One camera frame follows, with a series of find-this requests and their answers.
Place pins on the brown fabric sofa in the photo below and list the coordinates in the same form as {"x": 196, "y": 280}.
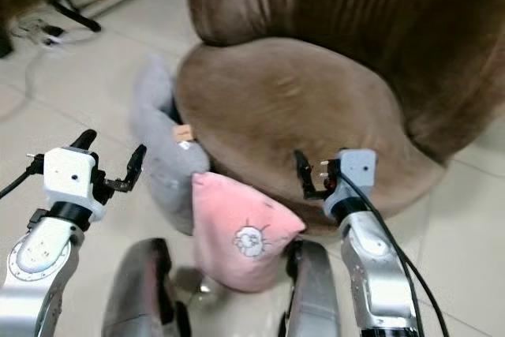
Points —
{"x": 292, "y": 100}

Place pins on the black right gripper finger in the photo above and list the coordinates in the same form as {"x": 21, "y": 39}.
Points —
{"x": 304, "y": 173}

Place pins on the pink pillow with cartoon print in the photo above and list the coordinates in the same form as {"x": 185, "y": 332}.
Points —
{"x": 227, "y": 219}

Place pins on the long black stand foot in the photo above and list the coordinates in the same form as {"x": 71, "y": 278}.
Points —
{"x": 77, "y": 13}

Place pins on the grey left robot leg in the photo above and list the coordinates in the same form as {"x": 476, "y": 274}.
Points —
{"x": 142, "y": 290}

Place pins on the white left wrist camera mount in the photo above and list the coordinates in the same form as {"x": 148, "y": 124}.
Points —
{"x": 67, "y": 175}

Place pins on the grey plush pillow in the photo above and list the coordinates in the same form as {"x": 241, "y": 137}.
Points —
{"x": 154, "y": 128}

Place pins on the white power strip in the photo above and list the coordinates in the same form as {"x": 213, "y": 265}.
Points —
{"x": 52, "y": 35}

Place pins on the grey right robot leg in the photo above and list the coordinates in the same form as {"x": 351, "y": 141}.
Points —
{"x": 314, "y": 290}

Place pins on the grey robot leg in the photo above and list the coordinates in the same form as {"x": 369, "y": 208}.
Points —
{"x": 314, "y": 290}
{"x": 142, "y": 290}

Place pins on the small orange pillow tag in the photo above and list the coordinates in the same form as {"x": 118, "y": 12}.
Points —
{"x": 184, "y": 132}

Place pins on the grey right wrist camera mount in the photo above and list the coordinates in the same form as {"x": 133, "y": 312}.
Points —
{"x": 357, "y": 171}

